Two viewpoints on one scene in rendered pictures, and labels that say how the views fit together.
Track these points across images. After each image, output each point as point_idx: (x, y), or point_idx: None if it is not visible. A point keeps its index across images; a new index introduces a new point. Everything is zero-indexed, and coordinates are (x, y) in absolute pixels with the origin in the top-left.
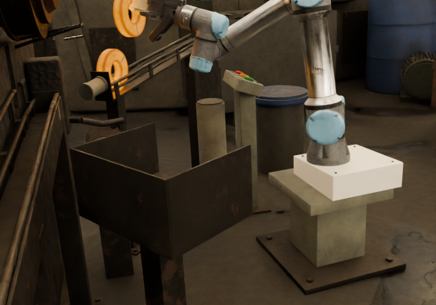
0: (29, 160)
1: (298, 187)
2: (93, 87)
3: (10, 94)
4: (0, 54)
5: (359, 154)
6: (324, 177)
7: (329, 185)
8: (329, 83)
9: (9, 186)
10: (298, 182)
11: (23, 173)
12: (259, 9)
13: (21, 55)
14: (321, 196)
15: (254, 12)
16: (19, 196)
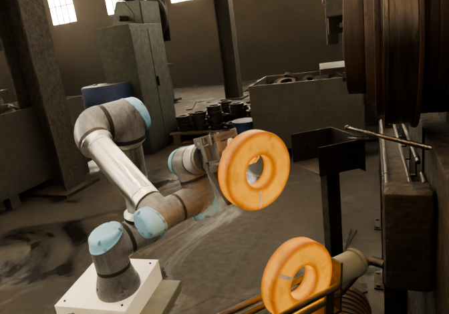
0: (396, 172)
1: (156, 305)
2: (343, 252)
3: (415, 154)
4: (419, 124)
5: (91, 283)
6: (154, 272)
7: (158, 271)
8: None
9: (401, 164)
10: (145, 312)
11: (396, 167)
12: (122, 153)
13: (433, 172)
14: (161, 286)
15: (125, 157)
16: (393, 160)
